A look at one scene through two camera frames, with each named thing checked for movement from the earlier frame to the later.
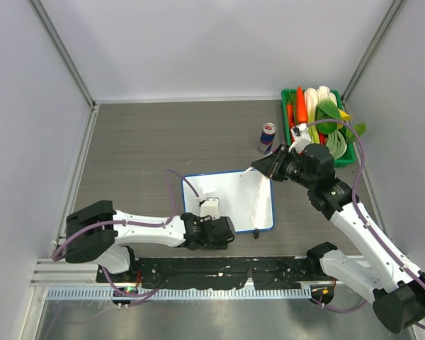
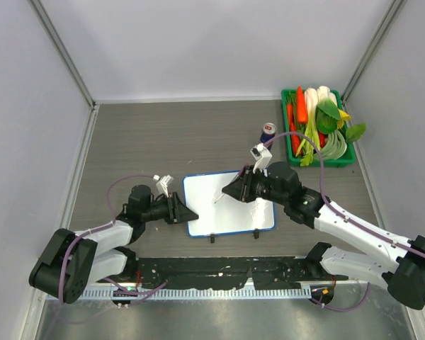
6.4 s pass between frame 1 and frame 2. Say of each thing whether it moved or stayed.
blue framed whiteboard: stayed
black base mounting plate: stayed
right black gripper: moved
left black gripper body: moved
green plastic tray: stayed
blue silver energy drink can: stayed
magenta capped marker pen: moved
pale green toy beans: stayed
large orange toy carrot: stayed
